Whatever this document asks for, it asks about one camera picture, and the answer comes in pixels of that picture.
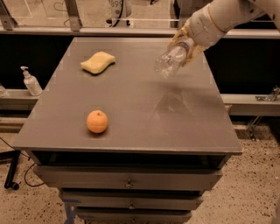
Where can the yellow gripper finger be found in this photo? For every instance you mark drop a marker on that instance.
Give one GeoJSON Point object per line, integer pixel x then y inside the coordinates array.
{"type": "Point", "coordinates": [181, 36]}
{"type": "Point", "coordinates": [194, 51]}

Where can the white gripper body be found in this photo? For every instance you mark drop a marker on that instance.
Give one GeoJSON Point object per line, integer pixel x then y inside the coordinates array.
{"type": "Point", "coordinates": [201, 29]}

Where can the clear plastic water bottle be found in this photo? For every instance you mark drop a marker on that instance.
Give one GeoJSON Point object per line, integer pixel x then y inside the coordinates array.
{"type": "Point", "coordinates": [173, 59]}

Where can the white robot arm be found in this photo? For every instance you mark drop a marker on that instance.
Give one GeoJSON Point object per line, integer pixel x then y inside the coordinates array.
{"type": "Point", "coordinates": [227, 14]}

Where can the white pump dispenser bottle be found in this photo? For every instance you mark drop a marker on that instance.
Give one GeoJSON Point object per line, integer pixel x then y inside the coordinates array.
{"type": "Point", "coordinates": [31, 82]}

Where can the white machine base behind railing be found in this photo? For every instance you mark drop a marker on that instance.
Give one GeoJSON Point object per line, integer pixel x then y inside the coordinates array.
{"type": "Point", "coordinates": [120, 12]}

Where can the yellow sponge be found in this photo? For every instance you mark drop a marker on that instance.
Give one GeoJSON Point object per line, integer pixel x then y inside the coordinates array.
{"type": "Point", "coordinates": [98, 62]}

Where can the grey drawer cabinet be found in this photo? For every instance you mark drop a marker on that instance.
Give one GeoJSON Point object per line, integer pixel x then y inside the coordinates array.
{"type": "Point", "coordinates": [164, 147]}

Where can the orange fruit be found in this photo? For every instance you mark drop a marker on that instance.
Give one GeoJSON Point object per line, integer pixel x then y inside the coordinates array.
{"type": "Point", "coordinates": [97, 121]}

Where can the black chair leg with caster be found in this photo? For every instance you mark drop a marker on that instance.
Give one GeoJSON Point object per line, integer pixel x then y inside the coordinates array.
{"type": "Point", "coordinates": [11, 157]}

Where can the metal bracket on ledge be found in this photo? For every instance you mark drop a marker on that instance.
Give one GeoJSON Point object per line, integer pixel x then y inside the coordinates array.
{"type": "Point", "coordinates": [272, 96]}

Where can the metal railing frame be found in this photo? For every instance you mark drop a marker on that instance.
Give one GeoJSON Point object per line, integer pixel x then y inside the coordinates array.
{"type": "Point", "coordinates": [88, 17]}

